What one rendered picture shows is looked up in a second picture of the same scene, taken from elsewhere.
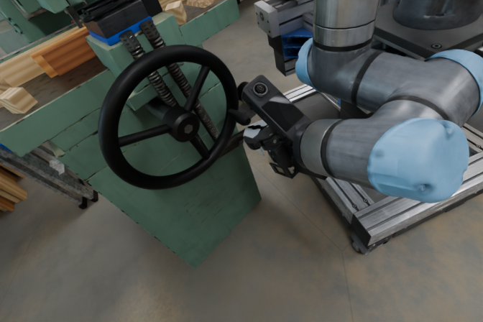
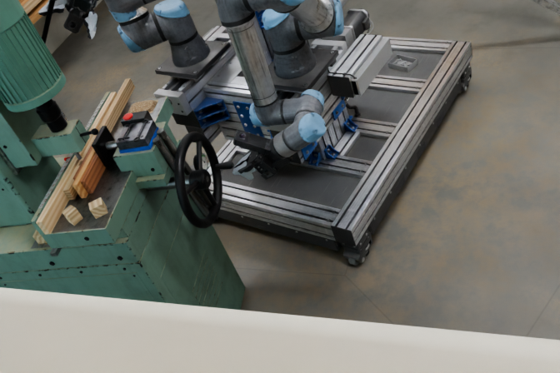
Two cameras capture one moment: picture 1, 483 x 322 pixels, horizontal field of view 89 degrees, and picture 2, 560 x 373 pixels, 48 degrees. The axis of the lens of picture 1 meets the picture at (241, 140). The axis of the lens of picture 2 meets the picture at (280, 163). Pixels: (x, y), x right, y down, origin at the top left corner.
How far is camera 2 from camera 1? 152 cm
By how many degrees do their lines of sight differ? 28
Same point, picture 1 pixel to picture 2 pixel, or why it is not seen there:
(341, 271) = (352, 288)
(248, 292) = not seen: hidden behind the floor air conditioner
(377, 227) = (352, 222)
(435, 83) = (305, 103)
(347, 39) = (270, 100)
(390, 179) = (307, 134)
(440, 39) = (305, 81)
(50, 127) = (121, 218)
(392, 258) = (383, 253)
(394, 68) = (292, 104)
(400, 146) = (304, 123)
